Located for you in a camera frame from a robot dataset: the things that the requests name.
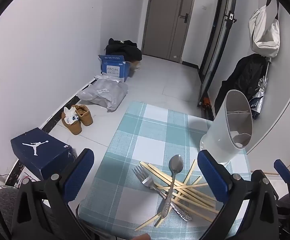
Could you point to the steel fork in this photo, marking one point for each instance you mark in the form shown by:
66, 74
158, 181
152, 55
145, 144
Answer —
145, 180

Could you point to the white shoulder bag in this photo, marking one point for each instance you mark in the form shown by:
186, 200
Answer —
264, 37

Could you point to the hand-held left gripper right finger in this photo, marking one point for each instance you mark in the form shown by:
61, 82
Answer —
212, 177

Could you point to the set of wooden chopsticks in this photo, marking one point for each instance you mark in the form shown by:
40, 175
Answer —
148, 222

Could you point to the black jacket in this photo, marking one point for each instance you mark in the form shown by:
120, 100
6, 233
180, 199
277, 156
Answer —
244, 80

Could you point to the grey plastic mailer bag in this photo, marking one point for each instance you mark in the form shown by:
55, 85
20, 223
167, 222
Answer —
105, 92

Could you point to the white utensil holder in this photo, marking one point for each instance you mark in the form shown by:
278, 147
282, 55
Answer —
222, 135

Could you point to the grey-brown entrance door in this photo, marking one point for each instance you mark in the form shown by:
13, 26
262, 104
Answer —
165, 17

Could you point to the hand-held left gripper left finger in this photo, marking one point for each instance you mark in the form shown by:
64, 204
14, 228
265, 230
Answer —
81, 172

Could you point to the white socks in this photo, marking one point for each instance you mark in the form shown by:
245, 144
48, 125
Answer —
70, 115

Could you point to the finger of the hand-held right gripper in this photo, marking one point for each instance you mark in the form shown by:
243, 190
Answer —
282, 171

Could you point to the orange object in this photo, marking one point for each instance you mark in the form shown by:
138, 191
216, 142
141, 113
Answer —
206, 102

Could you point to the steel spoon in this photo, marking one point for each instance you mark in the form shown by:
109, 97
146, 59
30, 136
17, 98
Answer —
176, 163

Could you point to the silver folded umbrella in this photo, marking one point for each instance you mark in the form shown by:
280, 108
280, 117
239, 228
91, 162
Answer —
259, 92

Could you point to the metal door floor rail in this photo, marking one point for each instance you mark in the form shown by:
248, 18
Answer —
207, 113

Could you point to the teal checked tablecloth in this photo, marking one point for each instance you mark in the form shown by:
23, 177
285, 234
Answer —
145, 140

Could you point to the blue cardboard box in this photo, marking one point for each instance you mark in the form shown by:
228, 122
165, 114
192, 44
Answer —
113, 68

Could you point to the navy shoe box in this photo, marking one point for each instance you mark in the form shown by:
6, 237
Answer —
35, 160

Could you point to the pile of black clothes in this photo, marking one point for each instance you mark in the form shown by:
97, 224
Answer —
127, 50

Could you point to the brown cardboard box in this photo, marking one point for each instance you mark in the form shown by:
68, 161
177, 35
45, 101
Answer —
136, 65

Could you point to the black-framed glass door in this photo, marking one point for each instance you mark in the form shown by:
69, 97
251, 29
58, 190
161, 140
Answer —
217, 42

